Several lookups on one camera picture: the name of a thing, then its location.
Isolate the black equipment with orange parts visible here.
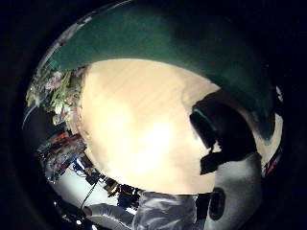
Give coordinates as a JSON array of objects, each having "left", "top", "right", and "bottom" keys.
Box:
[{"left": 83, "top": 172, "right": 142, "bottom": 209}]

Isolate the pile of colourful items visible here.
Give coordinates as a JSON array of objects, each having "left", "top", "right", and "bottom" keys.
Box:
[{"left": 35, "top": 129, "right": 88, "bottom": 184}]

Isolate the bunch of flowers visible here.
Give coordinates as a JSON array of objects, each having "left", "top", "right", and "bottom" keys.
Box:
[{"left": 26, "top": 67, "right": 86, "bottom": 127}]

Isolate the black cable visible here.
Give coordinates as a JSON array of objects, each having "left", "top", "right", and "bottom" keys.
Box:
[{"left": 79, "top": 178, "right": 101, "bottom": 209}]

